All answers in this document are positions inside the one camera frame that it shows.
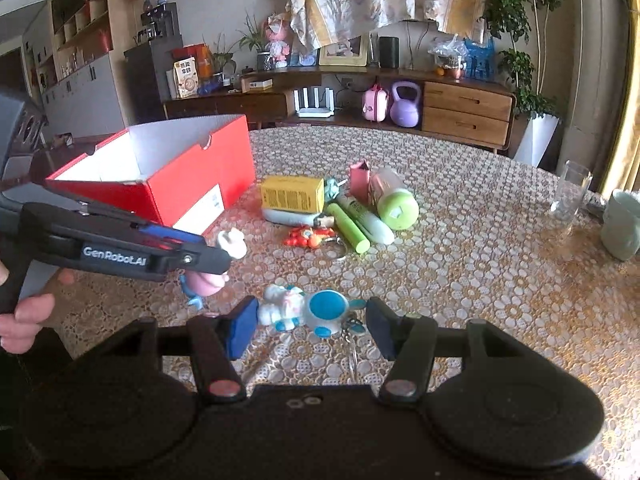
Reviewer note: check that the small cardboard box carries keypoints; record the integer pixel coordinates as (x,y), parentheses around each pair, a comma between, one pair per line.
(257,84)

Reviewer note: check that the black cabinet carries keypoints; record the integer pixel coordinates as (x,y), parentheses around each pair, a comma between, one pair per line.
(147,80)

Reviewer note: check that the small teal figurine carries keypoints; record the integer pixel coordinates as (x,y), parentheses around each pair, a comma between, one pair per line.
(334,188)

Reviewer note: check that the orange box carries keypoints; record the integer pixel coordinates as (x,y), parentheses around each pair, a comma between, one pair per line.
(206,62)

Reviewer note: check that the clear bottle with green cap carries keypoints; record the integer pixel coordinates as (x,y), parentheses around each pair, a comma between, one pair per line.
(397,205)

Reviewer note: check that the black speaker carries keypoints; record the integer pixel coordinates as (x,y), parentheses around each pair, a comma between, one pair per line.
(388,52)

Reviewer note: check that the pale green mug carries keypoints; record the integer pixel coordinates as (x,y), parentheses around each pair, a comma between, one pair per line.
(620,225)

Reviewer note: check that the wall shelf unit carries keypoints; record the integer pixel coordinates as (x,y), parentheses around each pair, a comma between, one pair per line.
(85,60)

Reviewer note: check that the red cardboard shoe box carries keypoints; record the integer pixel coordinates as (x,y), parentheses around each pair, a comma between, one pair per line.
(165,190)

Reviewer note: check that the wooden tv cabinet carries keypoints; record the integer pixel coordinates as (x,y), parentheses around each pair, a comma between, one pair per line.
(465,107)

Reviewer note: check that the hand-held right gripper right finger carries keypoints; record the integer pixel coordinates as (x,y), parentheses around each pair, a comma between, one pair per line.
(381,327)

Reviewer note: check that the white router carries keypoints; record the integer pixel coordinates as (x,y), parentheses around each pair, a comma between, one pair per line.
(315,102)

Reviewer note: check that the pink doll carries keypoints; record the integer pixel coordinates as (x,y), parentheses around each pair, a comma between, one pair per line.
(278,40)

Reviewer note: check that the pink toy case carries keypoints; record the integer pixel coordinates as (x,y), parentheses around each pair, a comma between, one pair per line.
(375,104)

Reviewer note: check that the cream picture frame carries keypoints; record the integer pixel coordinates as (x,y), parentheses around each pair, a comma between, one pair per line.
(344,52)

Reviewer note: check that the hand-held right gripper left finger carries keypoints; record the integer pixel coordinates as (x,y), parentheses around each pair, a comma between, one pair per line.
(241,330)

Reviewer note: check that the yellow curtain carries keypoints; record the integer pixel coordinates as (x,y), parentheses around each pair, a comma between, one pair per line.
(622,125)

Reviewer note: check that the potted green plant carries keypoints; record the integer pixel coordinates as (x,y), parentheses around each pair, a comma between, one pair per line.
(257,40)

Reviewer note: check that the beige lace tablecloth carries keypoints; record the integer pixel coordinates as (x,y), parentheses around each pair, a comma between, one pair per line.
(475,270)

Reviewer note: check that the black coffee machine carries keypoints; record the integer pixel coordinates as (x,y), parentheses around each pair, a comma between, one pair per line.
(160,22)

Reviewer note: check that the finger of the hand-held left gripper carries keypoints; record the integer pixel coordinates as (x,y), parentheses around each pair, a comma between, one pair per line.
(165,234)
(205,259)

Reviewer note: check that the clear plastic bag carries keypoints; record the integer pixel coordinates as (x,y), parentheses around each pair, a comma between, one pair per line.
(447,50)

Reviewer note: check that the clear drinking glass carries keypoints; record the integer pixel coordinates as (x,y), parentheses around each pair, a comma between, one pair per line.
(570,195)

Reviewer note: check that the pink white rabbit toy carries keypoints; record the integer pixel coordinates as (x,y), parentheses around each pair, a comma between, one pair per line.
(212,285)

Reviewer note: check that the small yellow box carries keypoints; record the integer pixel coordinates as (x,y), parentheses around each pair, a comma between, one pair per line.
(292,194)

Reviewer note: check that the tall leafy plant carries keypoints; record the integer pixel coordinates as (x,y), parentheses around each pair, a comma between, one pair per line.
(505,15)

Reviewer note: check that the blue toy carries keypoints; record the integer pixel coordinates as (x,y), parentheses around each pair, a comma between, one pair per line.
(209,89)

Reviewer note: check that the person's left hand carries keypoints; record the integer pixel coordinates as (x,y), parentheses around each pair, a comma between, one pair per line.
(25,320)

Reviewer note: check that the beige snack box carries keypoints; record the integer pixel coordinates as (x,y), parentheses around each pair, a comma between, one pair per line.
(186,80)

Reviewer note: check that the purple kettlebell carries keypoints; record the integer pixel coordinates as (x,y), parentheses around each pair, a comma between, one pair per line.
(405,110)

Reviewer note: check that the small potted grass plant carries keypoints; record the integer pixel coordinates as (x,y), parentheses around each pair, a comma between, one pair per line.
(222,62)

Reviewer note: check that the white planter pot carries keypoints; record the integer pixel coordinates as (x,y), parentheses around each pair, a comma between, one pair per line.
(537,140)

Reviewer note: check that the green highlighter pen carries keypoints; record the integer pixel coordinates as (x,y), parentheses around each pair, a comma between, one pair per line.
(350,230)

